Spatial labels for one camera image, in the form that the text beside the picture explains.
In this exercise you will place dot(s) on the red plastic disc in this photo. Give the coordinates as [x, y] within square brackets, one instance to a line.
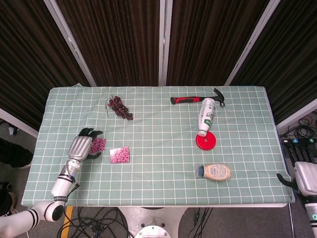
[208, 143]

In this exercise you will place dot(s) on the pink candy bag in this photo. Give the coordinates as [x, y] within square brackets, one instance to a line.
[120, 155]
[98, 145]

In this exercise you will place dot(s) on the red black claw hammer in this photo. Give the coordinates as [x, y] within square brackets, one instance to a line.
[185, 100]

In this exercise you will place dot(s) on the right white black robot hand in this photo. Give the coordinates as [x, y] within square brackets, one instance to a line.
[307, 177]

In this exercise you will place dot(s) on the dark red grape bunch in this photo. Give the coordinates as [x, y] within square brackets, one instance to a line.
[120, 109]

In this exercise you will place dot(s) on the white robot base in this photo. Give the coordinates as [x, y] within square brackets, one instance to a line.
[151, 223]

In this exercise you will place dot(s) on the black shoe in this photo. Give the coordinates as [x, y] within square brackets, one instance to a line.
[6, 198]

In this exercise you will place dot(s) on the white frame post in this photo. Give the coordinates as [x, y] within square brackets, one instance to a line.
[71, 44]
[165, 42]
[250, 47]

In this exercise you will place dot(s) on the beige sauce squeeze bottle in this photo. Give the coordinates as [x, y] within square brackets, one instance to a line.
[216, 171]

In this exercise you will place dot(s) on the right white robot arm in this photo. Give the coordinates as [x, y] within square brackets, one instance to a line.
[312, 208]

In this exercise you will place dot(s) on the green checkered tablecloth table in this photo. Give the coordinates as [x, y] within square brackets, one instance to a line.
[158, 168]

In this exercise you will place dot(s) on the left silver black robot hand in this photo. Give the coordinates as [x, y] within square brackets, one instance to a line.
[79, 147]

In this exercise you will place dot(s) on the black power strip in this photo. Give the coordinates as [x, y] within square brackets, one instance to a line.
[299, 151]

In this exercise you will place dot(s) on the white green label bottle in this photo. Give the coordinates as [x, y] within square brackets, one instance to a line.
[206, 115]

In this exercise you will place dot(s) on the dark brown curtain panel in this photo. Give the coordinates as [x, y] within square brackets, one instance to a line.
[116, 42]
[27, 57]
[289, 62]
[208, 42]

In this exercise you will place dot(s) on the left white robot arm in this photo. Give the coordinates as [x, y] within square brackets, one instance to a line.
[62, 186]

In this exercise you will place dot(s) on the white frame beam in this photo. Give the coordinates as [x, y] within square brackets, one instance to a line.
[17, 121]
[297, 114]

